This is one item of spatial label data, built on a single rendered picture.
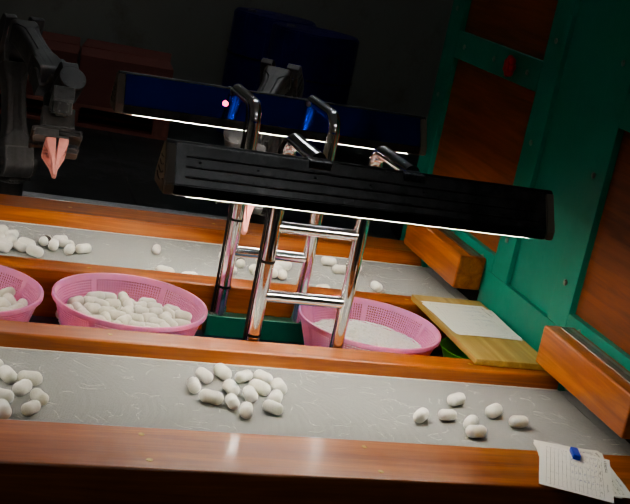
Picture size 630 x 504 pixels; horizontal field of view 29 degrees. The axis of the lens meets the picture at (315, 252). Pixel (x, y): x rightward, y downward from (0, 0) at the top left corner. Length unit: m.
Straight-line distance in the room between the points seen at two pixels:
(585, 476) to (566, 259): 0.53
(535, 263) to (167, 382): 0.80
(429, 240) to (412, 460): 0.97
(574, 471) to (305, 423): 0.39
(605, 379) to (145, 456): 0.76
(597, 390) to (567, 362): 0.10
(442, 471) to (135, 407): 0.44
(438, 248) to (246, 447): 1.03
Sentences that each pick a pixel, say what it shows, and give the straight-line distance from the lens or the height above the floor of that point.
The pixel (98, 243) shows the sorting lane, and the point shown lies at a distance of 2.48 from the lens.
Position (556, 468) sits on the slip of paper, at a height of 0.77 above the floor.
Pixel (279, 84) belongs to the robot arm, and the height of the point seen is 1.08.
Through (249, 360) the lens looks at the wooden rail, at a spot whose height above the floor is 0.75.
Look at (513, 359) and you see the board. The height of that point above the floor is 0.78.
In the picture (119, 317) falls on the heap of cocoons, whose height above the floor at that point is 0.74.
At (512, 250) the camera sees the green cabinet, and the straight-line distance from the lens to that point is 2.38.
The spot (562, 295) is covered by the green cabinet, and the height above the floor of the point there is 0.90.
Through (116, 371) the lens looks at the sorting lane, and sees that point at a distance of 1.86.
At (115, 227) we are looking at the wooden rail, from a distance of 2.57.
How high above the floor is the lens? 1.45
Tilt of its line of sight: 15 degrees down
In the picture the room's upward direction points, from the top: 12 degrees clockwise
